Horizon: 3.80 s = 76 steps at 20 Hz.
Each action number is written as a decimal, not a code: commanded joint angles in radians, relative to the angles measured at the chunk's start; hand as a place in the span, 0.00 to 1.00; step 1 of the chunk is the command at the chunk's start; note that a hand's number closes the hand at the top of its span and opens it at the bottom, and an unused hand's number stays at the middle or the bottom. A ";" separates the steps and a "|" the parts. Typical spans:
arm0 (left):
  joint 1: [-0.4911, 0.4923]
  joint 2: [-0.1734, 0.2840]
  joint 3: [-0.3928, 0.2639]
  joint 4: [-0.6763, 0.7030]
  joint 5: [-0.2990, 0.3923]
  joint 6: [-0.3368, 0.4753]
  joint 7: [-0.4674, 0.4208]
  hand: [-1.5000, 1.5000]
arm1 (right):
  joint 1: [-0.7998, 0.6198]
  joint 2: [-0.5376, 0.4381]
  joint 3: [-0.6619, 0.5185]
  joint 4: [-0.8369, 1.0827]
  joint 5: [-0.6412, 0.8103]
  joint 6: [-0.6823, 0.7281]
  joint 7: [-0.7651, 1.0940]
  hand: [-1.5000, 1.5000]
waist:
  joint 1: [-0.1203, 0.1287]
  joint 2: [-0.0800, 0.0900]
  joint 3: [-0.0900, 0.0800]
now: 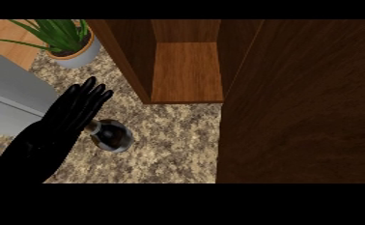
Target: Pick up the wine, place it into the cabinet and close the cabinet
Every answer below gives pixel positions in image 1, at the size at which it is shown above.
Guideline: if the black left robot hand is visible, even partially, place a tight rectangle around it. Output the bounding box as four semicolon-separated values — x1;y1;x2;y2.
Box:
0;75;115;184

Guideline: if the dark wine bottle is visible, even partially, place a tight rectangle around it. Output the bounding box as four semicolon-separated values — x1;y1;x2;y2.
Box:
84;118;135;154

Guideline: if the brown wooden cabinet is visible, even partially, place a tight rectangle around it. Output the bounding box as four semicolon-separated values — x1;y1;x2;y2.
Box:
85;18;264;105

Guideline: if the brown wooden cabinet door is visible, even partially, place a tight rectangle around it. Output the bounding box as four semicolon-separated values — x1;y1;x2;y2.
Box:
214;18;365;184

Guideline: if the grey appliance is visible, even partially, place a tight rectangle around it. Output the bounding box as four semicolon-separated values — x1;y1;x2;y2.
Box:
0;55;60;140

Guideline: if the green plant in grey pot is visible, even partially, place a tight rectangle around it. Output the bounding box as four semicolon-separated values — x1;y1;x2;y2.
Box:
0;18;101;70

